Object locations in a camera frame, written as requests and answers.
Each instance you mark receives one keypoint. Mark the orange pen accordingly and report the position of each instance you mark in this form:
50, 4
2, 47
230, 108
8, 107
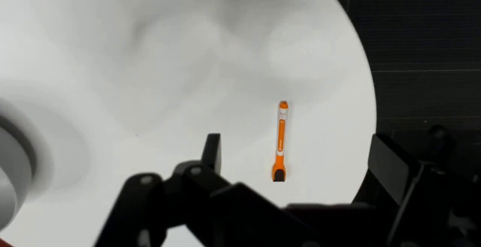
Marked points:
281, 141

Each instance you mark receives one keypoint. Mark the grey bowl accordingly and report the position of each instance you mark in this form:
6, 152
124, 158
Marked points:
13, 179

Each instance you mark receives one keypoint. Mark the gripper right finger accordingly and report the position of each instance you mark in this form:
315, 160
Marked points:
409, 179

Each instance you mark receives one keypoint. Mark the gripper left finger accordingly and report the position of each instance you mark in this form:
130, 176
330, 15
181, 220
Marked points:
195, 198

